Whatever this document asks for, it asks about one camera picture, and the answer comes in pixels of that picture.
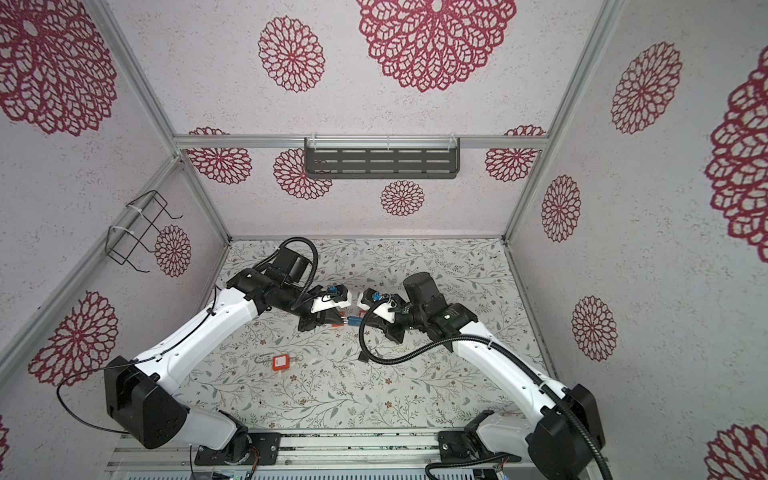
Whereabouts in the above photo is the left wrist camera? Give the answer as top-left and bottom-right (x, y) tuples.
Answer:
(311, 285), (352, 313)

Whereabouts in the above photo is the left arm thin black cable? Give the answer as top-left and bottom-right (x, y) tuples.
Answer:
(55, 287), (217, 434)

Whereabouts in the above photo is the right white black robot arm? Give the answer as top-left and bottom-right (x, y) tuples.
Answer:
(358, 272), (613, 479)

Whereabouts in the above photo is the grey slotted wall shelf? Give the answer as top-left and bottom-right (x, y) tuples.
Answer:
(304, 137), (461, 180)

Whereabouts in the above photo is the red padlock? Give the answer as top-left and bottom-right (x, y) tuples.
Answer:
(256, 353), (295, 372)

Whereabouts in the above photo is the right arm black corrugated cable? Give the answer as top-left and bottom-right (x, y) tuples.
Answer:
(358, 296), (614, 480)

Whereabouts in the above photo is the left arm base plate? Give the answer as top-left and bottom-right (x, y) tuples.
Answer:
(193, 432), (282, 466)

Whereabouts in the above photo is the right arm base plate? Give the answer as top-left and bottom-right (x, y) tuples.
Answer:
(437, 430), (521, 464)

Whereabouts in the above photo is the black wire wall basket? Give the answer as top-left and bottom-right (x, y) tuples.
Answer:
(104, 189), (182, 274)

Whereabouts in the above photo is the aluminium front rail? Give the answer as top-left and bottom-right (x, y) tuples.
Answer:
(104, 428), (461, 479)

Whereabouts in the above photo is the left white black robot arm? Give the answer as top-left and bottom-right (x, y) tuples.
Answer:
(104, 242), (352, 460)

